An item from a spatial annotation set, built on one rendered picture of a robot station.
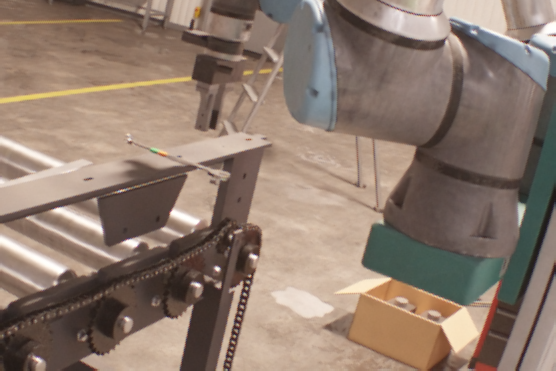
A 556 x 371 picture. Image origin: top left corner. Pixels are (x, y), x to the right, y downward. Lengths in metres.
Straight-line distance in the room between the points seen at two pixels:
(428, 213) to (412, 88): 0.17
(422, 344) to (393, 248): 2.85
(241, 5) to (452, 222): 0.80
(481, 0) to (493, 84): 10.58
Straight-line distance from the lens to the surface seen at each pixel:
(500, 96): 1.08
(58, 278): 1.88
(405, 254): 1.12
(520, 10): 1.72
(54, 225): 2.19
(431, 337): 3.94
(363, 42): 0.99
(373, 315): 4.03
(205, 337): 2.41
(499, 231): 1.12
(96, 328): 1.78
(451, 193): 1.10
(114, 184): 1.64
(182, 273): 2.03
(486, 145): 1.09
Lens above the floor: 1.66
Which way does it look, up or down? 13 degrees down
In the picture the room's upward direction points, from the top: 13 degrees clockwise
